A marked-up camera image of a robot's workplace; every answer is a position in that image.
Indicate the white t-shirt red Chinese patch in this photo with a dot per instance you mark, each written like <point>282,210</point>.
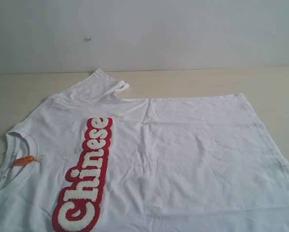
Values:
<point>142,165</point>

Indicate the orange carrot-shaped hang tag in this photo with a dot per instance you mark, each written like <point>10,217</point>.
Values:
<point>27,160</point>

